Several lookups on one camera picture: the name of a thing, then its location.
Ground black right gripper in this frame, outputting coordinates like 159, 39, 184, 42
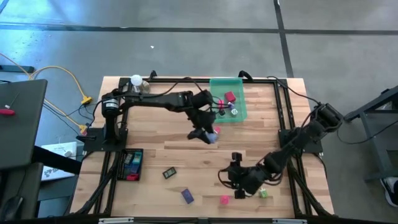
226, 152, 268, 199

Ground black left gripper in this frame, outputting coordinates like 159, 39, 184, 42
187, 114, 218, 145

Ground glossy purple box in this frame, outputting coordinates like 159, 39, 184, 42
181, 188, 195, 205

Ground black digital thermometer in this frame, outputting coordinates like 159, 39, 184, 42
162, 167, 177, 180

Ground translucent green plastic bin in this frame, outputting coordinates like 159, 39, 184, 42
208, 77, 248, 124

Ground black plastic tray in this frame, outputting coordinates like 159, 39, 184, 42
117, 147, 144, 183

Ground white bulb brass lamp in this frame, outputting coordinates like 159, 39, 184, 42
130, 74, 151, 94

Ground black metal cart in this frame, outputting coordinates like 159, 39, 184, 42
343, 85, 398, 183

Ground white cardboard box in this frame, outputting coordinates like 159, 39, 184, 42
40, 141, 78, 181

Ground person's foot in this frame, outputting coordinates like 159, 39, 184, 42
381, 176, 398, 206

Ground dark grey desk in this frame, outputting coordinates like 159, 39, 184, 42
0, 78, 49, 170

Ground black power strip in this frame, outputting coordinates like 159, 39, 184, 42
0, 64, 35, 74

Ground black computer mouse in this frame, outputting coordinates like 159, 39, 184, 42
1, 195, 24, 220

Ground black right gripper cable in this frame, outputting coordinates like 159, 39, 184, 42
217, 169, 233, 190

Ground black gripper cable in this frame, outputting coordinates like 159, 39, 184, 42
146, 77, 206, 97
217, 169, 233, 190

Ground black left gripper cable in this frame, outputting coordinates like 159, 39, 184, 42
146, 77, 206, 97

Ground silver aluminium extrusion post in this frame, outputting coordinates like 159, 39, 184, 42
98, 217, 135, 224
272, 218, 307, 224

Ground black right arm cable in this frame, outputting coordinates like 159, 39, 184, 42
266, 75, 326, 106

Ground black power cable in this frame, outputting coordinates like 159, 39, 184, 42
337, 119, 398, 146

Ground yellow extension cable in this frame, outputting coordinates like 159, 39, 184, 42
0, 52, 94, 136

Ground red handled screwdriver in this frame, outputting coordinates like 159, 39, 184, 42
0, 93, 20, 117

